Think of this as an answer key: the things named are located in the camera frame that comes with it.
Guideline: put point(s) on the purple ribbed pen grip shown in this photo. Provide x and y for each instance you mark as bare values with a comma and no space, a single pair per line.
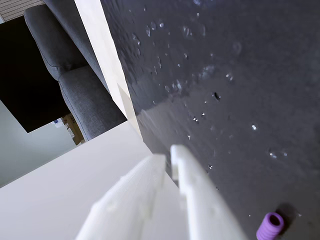
271,226

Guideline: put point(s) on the black rectangular panel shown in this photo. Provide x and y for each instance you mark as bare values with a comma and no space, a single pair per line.
25,80

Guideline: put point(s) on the brown cardboard box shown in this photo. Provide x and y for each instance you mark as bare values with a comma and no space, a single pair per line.
75,130

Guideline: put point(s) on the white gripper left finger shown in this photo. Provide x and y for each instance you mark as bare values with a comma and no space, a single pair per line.
130,205

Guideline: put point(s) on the grey fabric sofa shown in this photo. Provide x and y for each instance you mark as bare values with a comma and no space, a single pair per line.
75,82

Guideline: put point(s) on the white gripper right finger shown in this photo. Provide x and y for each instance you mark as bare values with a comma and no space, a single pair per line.
200,200

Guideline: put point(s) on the black glossy table mat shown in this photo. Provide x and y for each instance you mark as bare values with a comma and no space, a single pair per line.
225,87

